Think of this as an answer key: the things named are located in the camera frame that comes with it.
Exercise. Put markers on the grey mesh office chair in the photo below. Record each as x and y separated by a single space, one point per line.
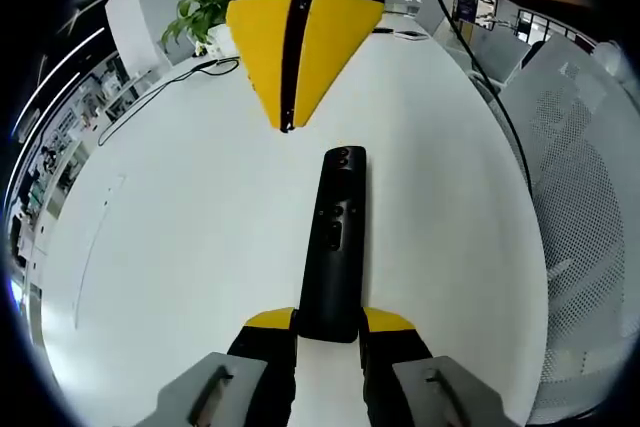
575 197

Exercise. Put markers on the light flat phone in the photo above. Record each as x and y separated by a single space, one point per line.
410 35

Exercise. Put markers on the potted green plant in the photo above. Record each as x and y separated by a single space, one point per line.
200 12

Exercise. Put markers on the black flat device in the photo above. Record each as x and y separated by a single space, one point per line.
384 30

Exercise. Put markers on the black remote control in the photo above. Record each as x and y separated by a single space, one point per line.
335 257

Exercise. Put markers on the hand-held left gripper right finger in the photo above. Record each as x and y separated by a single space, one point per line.
395 372

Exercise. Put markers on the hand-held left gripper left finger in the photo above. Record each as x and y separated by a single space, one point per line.
260 372

